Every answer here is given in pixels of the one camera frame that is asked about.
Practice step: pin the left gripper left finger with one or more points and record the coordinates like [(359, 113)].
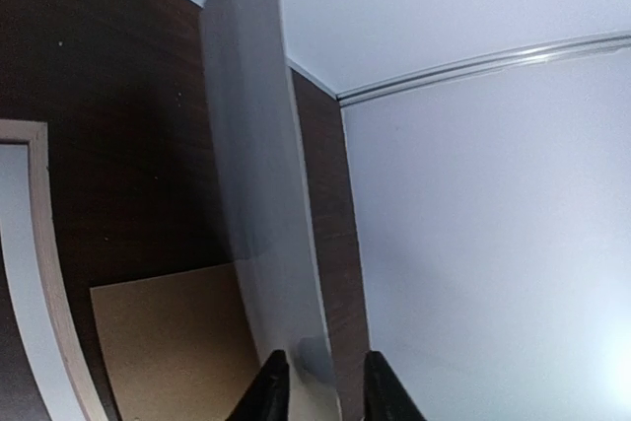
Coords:
[(267, 397)]

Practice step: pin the light wooden picture frame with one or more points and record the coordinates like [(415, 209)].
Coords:
[(34, 135)]

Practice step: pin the brown cardboard backing board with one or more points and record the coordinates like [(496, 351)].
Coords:
[(176, 347)]

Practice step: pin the landscape photo with white border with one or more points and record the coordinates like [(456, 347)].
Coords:
[(262, 176)]

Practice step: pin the white mat board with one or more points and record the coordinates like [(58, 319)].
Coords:
[(25, 288)]

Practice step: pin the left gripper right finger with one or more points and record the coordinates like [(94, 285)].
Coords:
[(385, 397)]

